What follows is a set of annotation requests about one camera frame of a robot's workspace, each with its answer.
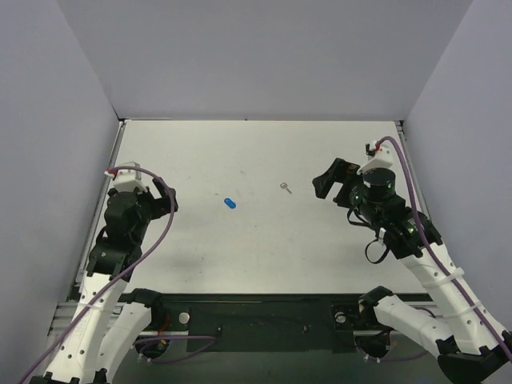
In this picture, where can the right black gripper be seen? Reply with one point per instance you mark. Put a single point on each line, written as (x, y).
(346, 186)

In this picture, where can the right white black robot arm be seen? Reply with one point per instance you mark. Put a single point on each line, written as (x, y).
(468, 343)

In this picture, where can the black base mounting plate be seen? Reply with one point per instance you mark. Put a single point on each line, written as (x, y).
(275, 322)

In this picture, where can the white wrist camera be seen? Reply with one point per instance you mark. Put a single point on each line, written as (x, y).
(127, 180)
(378, 156)

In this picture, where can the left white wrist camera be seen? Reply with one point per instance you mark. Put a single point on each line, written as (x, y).
(127, 180)

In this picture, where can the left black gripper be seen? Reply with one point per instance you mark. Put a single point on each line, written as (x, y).
(156, 201)

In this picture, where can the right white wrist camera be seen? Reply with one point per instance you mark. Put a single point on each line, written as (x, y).
(378, 156)

